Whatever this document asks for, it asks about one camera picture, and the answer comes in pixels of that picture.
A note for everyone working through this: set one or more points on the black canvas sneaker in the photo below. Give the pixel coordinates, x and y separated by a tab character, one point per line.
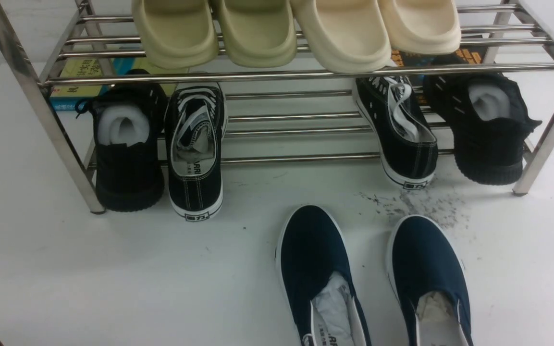
408	148
194	125

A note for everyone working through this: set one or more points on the stainless steel shoe rack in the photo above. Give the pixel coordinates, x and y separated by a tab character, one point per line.
517	42

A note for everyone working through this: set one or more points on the navy slip-on shoe left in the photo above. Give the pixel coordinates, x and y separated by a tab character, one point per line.
315	273

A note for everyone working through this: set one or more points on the navy slip-on shoe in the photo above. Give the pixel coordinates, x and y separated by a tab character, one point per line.
315	273
428	280

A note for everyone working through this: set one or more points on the olive green slipper right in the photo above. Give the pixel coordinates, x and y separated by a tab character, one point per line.
257	33

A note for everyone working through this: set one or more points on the olive green slipper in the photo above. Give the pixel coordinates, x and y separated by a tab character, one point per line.
176	34
257	33

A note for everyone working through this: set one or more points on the cream slipper left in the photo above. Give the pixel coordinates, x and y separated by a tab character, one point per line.
345	36

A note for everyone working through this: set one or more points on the cream slipper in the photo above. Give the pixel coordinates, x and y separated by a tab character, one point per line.
427	27
345	36

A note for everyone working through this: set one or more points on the black knit sneaker left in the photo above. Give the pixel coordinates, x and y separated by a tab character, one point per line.
128	120

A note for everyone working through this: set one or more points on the black knit sneaker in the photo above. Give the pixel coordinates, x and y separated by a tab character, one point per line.
489	120
128	120

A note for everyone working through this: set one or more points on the olive green slipper left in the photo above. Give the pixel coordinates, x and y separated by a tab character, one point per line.
176	34

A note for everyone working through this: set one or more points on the navy slip-on shoe right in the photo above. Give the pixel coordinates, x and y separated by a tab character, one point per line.
428	280

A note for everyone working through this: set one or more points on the cream slipper right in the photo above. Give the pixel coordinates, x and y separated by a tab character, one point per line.
427	27

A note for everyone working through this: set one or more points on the black knit sneaker right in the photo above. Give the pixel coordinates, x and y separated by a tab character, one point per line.
489	120

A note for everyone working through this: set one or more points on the black and orange book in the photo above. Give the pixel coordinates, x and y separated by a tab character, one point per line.
468	55

